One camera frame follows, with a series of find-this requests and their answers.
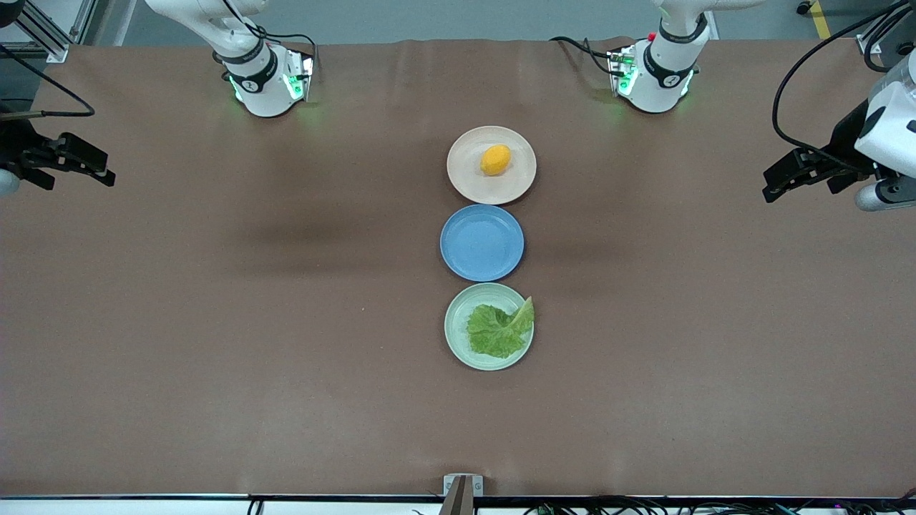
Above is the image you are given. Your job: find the brown table cover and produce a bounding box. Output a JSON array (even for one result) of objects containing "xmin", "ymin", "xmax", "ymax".
[{"xmin": 0, "ymin": 37, "xmax": 916, "ymax": 499}]

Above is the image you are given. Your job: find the blue round plate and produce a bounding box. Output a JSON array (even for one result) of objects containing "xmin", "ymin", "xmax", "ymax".
[{"xmin": 439, "ymin": 204, "xmax": 525, "ymax": 283}]

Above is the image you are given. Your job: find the yellow floor tape strip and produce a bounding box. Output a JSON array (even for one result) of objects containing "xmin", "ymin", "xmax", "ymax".
[{"xmin": 809, "ymin": 0, "xmax": 833, "ymax": 40}]

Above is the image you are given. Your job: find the yellow lemon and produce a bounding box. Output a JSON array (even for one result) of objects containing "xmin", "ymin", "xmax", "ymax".
[{"xmin": 480, "ymin": 144, "xmax": 512, "ymax": 177}]

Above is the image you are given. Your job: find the brown camera post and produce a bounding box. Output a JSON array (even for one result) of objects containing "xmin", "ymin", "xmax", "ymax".
[{"xmin": 438, "ymin": 478, "xmax": 476, "ymax": 515}]

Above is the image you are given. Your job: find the black right base cable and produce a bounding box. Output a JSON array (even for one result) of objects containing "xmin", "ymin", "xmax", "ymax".
[{"xmin": 220, "ymin": 0, "xmax": 319, "ymax": 72}]

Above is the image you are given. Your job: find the green lettuce leaf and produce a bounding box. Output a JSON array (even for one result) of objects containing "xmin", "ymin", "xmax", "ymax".
[{"xmin": 467, "ymin": 296, "xmax": 535, "ymax": 359}]

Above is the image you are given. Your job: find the black base cable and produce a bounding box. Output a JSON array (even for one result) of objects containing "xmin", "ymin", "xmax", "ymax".
[
  {"xmin": 550, "ymin": 36, "xmax": 620, "ymax": 76},
  {"xmin": 220, "ymin": 0, "xmax": 319, "ymax": 72}
]

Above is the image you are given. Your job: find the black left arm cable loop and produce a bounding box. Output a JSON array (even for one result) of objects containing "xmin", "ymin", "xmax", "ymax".
[{"xmin": 862, "ymin": 4, "xmax": 916, "ymax": 74}]

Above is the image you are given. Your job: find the white table edge rail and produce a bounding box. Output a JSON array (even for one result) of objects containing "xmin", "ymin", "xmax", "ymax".
[{"xmin": 0, "ymin": 496, "xmax": 916, "ymax": 515}]

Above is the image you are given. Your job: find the pale green round plate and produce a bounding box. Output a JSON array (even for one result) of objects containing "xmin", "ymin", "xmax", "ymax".
[{"xmin": 444, "ymin": 283, "xmax": 535, "ymax": 371}]

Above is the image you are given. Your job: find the beige round plate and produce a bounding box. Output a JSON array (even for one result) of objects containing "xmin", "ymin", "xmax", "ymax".
[{"xmin": 447, "ymin": 126, "xmax": 537, "ymax": 206}]

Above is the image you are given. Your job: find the black left base cable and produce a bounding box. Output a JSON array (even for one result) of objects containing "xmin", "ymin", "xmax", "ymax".
[{"xmin": 550, "ymin": 36, "xmax": 620, "ymax": 76}]

